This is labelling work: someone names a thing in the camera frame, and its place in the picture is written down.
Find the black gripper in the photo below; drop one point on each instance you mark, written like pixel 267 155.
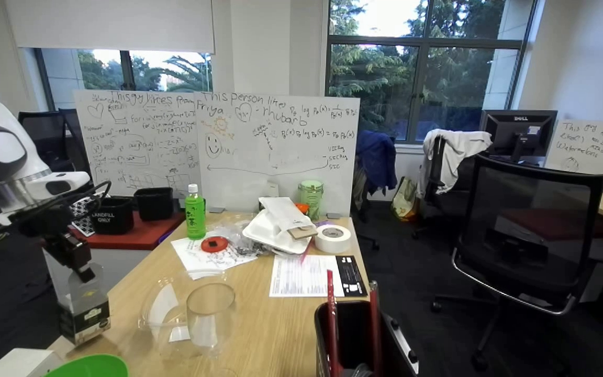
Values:
pixel 63 253

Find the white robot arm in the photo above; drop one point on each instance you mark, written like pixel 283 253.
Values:
pixel 0 182

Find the black storage box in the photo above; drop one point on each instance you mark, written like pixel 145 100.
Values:
pixel 114 215
pixel 154 204

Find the red topped white cabinet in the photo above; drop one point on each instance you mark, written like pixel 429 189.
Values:
pixel 140 236

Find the clear glass jug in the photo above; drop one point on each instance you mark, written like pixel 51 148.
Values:
pixel 156 315

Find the green plastic bowl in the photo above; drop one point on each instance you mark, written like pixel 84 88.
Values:
pixel 88 368

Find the white paper sheet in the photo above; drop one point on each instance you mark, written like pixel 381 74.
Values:
pixel 200 262

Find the green plastic bottle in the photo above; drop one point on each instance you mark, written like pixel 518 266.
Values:
pixel 195 213

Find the red tape roll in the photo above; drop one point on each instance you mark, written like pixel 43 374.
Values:
pixel 213 244

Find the clear wine glass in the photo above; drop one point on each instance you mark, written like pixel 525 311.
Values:
pixel 210 328

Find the whiteboard with dense writing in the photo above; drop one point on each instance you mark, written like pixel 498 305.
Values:
pixel 140 143

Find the stack of white papers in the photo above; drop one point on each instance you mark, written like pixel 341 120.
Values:
pixel 277 228

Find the printed paper sheet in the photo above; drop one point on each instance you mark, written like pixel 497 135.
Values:
pixel 303 276

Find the whiteboard with smiley drawing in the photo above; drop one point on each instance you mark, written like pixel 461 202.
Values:
pixel 282 161

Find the translucent green container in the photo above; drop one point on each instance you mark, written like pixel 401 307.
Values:
pixel 310 197

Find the white tape roll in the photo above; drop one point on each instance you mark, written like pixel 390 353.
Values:
pixel 333 240

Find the white roller blind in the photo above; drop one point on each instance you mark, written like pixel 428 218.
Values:
pixel 110 24

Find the black remote control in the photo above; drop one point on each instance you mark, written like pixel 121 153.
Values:
pixel 351 276

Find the blue jacket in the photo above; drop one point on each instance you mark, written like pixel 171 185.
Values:
pixel 376 161

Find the yellow green bag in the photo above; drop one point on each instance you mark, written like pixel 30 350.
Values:
pixel 404 199

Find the black chair under jacket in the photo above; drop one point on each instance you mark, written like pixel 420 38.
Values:
pixel 439 199

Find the white jacket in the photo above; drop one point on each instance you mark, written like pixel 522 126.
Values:
pixel 454 153

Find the black mesh office chair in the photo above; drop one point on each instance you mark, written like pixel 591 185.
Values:
pixel 523 232

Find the black computer monitor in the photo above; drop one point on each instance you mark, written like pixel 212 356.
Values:
pixel 518 138

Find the small whiteboard with writing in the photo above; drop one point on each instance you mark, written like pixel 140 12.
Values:
pixel 591 153

